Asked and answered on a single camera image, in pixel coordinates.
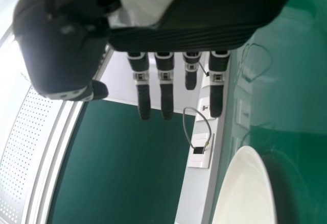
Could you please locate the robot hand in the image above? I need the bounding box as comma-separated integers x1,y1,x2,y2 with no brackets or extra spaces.
12,0,300,120

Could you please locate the plate with brown leaf pattern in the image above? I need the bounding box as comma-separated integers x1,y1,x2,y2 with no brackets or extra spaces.
211,145,279,224

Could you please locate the white socket strip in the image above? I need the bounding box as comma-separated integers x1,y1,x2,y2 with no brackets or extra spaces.
188,55,228,170

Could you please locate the grey cable with connector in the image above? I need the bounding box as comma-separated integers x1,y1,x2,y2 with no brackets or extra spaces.
182,107,215,150

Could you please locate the white perforated cable duct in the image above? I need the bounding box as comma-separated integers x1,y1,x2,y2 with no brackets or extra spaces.
0,86,64,224

